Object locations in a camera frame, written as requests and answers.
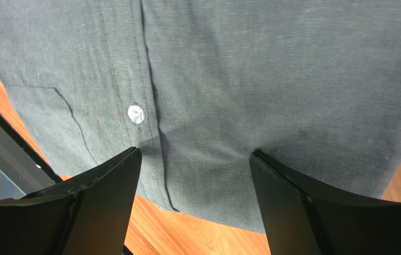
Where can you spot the grey long sleeve shirt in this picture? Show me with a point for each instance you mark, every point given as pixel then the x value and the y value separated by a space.
pixel 199 85

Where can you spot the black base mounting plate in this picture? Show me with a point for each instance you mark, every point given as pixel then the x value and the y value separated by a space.
pixel 13 152

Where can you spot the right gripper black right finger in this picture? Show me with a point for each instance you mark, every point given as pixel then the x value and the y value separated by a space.
pixel 302 215

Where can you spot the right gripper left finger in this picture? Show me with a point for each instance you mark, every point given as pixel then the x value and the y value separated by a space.
pixel 86 214

